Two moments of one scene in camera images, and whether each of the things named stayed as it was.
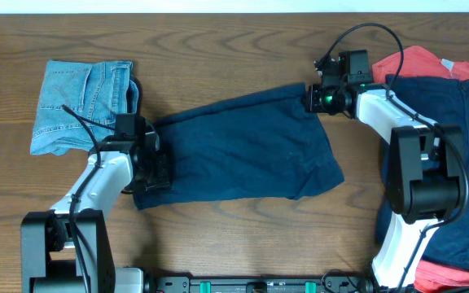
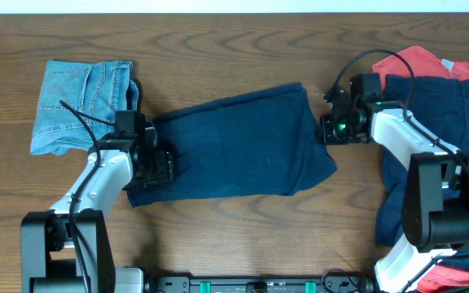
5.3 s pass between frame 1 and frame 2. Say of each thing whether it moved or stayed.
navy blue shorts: stayed
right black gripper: moved
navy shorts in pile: stayed
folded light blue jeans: stayed
